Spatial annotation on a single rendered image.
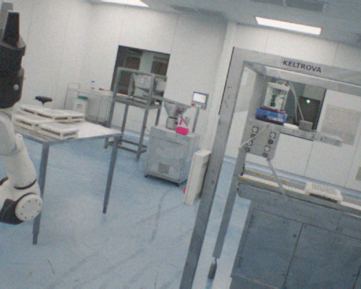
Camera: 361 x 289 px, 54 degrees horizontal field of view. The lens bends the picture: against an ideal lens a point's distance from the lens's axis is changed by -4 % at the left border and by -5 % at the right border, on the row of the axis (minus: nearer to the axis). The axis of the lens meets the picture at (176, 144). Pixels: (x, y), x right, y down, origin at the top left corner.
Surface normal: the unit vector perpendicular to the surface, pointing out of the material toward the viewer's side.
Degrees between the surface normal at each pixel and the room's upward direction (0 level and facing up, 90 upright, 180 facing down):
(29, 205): 98
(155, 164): 90
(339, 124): 90
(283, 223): 90
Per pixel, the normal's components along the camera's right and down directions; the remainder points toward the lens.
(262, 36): -0.33, 0.11
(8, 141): 0.18, 0.60
